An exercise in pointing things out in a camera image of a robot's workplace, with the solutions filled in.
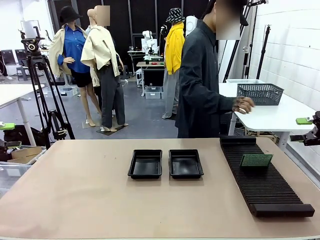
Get mannequin cream jacket grey trousers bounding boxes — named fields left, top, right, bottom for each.
left=80, top=8, right=130, bottom=133

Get light stand with silver pole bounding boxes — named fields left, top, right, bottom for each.
left=222, top=0, right=267, bottom=83

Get person's right hand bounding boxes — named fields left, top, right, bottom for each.
left=231, top=95, right=256, bottom=116

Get thin black light stand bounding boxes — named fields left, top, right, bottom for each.
left=255, top=24, right=272, bottom=81

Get white desk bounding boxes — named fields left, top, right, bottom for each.
left=0, top=83, right=46, bottom=147

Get black camera tripod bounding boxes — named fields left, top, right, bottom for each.
left=18, top=27, right=76, bottom=149

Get white round device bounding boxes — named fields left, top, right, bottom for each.
left=185, top=15, right=199, bottom=39

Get mannequin yellow hoodie bucket hat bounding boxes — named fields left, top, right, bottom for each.
left=161, top=7, right=187, bottom=120

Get mannequin blue shirt black hat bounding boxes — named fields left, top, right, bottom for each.
left=47, top=5, right=101, bottom=128

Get brown top work table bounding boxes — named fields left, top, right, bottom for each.
left=136, top=60, right=166, bottom=97

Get white table with rounded corner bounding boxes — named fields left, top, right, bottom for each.
left=218, top=81, right=320, bottom=152

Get clear storage box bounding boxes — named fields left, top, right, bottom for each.
left=144, top=85, right=165, bottom=100

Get white board panel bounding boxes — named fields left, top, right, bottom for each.
left=20, top=20, right=41, bottom=40

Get grey stool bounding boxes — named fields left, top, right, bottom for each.
left=15, top=65, right=32, bottom=82

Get black bag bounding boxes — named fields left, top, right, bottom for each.
left=3, top=124, right=51, bottom=149

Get grey plastic basket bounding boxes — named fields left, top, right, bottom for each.
left=236, top=82, right=285, bottom=106

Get black slotted board rack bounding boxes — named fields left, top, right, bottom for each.
left=219, top=135, right=316, bottom=218

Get green perforated circuit board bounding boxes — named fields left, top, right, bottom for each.
left=239, top=153, right=274, bottom=171

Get black plastic ESD tray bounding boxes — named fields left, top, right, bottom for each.
left=127, top=149, right=163, bottom=181
left=168, top=149, right=205, bottom=180

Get person in black shirt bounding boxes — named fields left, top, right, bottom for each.
left=174, top=0, right=250, bottom=139

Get white computer tower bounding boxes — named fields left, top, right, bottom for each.
left=136, top=67, right=144, bottom=88

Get person's right forearm black sleeve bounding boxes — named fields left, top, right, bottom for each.
left=197, top=92, right=237, bottom=113

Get brown cardboard box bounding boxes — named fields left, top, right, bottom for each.
left=7, top=146, right=43, bottom=165

